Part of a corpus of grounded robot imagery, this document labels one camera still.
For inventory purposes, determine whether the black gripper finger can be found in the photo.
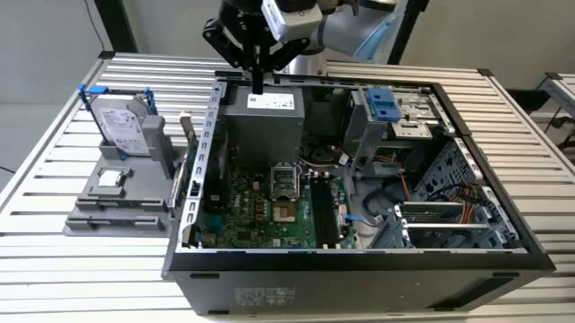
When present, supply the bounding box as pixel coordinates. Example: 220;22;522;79
202;19;260;95
258;38;312;96

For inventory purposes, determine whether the black RAM slot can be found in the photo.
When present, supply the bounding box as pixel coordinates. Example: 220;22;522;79
315;173;331;250
310;173;326;250
320;173;338;250
326;173;343;250

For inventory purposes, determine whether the bare RAM stick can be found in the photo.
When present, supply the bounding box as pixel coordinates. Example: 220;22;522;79
76;200;164;207

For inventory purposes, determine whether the grey power supply unit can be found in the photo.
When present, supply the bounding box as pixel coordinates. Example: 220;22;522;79
223;85;307;169

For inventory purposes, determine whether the blue drive latch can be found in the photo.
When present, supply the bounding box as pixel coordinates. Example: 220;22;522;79
367;87;400;121

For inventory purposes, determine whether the black round cooler fan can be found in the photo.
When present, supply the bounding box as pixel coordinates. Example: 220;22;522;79
310;144;339;166

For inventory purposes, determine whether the green graphics card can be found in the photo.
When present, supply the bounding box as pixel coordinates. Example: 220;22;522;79
172;110;200;211

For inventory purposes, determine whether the hard disk in blue carrier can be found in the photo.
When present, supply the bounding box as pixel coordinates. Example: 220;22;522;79
76;82;159;159

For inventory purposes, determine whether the metal socket cover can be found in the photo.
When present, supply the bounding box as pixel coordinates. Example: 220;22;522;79
268;163;302;202

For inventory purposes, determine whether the grey parts rack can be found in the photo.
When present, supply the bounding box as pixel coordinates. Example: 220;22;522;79
62;114;190;237

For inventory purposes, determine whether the CPU socket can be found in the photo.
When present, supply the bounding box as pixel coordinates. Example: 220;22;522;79
271;200;299;223

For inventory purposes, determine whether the silver CPU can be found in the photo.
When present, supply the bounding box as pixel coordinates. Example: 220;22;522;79
98;170;123;186

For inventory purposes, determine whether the green motherboard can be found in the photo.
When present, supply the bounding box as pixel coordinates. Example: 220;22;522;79
200;168;360;250

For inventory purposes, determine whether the black rectangular box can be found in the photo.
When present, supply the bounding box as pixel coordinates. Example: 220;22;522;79
504;87;551;112

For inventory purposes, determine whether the grey metal disk bay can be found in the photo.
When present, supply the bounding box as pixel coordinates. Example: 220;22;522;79
367;201;518;250

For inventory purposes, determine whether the black open PC case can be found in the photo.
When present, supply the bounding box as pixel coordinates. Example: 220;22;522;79
160;69;558;317

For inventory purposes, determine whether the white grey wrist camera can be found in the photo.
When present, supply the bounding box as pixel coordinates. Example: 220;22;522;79
262;0;326;42

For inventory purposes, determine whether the black metal post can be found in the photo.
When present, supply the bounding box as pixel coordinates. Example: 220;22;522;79
387;0;423;65
94;0;139;54

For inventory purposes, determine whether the black white wire bundle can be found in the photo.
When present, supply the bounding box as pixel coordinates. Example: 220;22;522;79
299;157;350;174

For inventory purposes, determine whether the orange wire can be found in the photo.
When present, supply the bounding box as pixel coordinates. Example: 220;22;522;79
398;170;411;203

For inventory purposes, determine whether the black looped wire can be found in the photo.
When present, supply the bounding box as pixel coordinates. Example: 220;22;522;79
362;186;399;225

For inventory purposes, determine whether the red yellow wire bundle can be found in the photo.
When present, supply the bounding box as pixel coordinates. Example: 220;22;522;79
455;181;480;225

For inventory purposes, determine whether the aluminium frame side table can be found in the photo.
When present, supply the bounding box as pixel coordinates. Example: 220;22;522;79
536;71;575;117

